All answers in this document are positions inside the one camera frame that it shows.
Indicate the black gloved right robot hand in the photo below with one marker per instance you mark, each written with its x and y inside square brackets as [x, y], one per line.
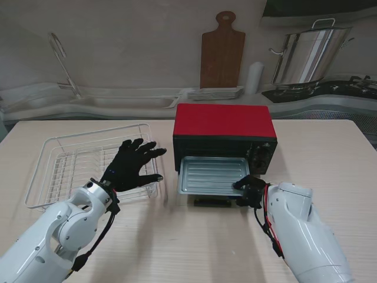
[253, 182]

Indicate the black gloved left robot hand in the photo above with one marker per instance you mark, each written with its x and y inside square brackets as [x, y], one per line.
[129, 168]

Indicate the ribbed grey metal baking tray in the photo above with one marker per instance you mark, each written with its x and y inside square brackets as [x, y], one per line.
[206, 177]

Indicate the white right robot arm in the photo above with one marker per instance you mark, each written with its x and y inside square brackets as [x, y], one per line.
[300, 224]

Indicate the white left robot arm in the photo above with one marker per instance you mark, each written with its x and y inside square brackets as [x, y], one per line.
[67, 227]

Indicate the black oven knob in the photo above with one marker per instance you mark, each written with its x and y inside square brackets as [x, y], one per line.
[260, 165]
[264, 153]

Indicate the red black toaster oven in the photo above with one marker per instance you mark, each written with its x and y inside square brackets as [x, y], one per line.
[224, 121]

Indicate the printed kitchen backdrop banner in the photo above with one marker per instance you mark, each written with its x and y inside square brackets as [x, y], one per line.
[117, 44]

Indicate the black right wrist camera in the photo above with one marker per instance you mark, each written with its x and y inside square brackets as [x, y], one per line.
[255, 200]

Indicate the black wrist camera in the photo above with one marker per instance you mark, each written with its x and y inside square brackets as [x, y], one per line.
[255, 200]
[115, 208]

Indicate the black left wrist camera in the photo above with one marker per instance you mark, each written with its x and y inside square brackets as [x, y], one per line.
[115, 208]

